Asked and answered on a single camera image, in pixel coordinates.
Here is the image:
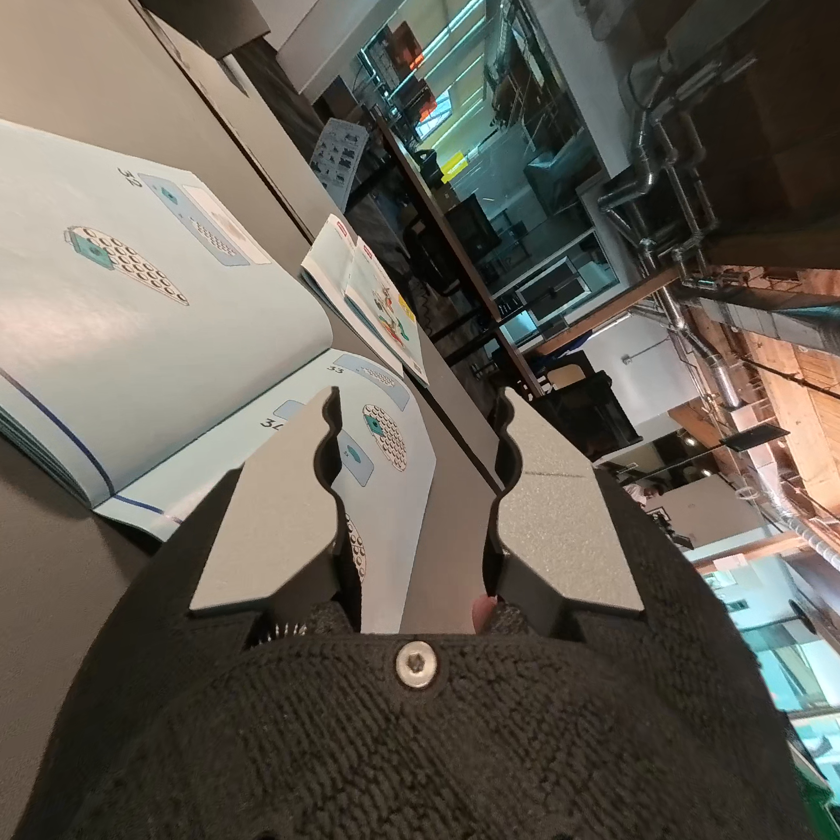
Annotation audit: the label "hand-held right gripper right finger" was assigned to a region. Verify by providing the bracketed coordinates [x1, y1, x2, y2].
[483, 386, 644, 636]

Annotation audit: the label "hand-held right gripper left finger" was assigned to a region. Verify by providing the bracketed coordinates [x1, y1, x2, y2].
[188, 386, 363, 634]

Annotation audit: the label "light blue instruction booklet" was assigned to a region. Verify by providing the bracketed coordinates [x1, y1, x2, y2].
[0, 118, 438, 635]

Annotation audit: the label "black hanging ceiling panel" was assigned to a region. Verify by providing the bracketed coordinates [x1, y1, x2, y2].
[718, 424, 789, 454]

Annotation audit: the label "closed instruction booklet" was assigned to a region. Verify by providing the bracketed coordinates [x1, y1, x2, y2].
[344, 236, 429, 388]
[300, 213, 405, 379]

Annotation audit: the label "long wooden table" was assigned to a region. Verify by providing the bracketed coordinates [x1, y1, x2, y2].
[373, 108, 547, 399]

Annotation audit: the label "white printed sign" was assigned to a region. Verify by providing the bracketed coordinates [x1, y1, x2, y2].
[313, 118, 369, 206]

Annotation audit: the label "green plastic bin stack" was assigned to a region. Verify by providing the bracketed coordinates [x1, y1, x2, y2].
[789, 755, 833, 840]

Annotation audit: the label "silver ventilation ducts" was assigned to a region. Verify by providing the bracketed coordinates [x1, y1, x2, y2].
[596, 0, 840, 573]

